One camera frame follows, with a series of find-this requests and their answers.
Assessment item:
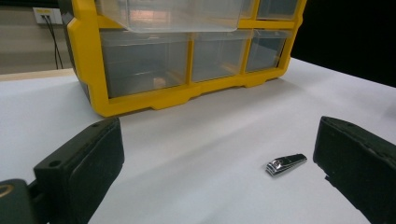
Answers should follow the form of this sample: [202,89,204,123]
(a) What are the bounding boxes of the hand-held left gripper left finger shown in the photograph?
[33,117,125,224]

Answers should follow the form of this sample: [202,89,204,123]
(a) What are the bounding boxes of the white wall socket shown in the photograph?
[32,7,64,25]

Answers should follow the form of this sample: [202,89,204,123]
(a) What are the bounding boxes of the silver nail clipper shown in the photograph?
[265,153,308,178]

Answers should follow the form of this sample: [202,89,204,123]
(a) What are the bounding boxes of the small clear plastic drawer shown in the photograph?
[245,29,292,74]
[256,0,300,21]
[191,30,252,83]

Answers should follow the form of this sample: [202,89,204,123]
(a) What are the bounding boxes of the large clear plastic drawer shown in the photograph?
[94,0,245,34]
[100,29,191,99]

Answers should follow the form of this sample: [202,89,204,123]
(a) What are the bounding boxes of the black cable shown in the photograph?
[46,14,64,70]
[42,14,60,70]

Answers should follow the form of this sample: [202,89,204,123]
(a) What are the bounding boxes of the yellow drawer cabinet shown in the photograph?
[57,0,308,119]

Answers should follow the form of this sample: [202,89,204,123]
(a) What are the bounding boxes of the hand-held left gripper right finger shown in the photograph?
[312,116,396,224]

